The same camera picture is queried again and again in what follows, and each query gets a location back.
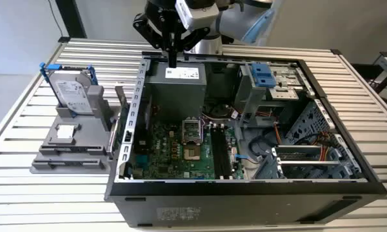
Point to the grey parts rack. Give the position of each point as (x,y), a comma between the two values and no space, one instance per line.
(87,142)

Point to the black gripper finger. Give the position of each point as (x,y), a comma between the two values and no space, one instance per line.
(148,31)
(193,38)

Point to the perforated metal disk bay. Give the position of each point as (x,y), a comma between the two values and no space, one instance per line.
(304,120)

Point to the hard disk in blue carrier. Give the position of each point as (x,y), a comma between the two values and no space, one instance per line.
(71,91)

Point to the green graphics card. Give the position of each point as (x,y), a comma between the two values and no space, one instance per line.
(124,108)

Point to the metal optical drive cage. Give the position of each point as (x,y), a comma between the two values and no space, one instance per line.
(283,94)

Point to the black RAM slot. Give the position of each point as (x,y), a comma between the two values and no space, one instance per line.
(216,152)
(227,152)
(223,152)

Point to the green motherboard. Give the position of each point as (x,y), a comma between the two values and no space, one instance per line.
(163,159)

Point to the grey power supply unit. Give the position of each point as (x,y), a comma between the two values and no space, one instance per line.
(177,96)

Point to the silver CPU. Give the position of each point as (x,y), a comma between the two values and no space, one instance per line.
(65,132)

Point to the black upright post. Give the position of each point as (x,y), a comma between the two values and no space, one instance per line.
(72,17)

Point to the RAM memory stick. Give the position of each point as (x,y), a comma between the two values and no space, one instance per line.
(73,164)

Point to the round internal speaker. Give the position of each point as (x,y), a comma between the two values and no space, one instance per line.
(219,111)

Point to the blue board connector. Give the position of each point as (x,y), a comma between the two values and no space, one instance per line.
(141,161)

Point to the black table corner cap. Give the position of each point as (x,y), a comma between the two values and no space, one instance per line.
(335,52)
(63,39)

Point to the CPU socket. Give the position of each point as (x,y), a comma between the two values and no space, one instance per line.
(192,152)

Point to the blue plastic drive latch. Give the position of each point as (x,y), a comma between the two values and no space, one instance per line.
(260,75)

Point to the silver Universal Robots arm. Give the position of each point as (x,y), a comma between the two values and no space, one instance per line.
(232,21)

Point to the black open PC case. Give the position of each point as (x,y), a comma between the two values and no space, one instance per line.
(212,210)

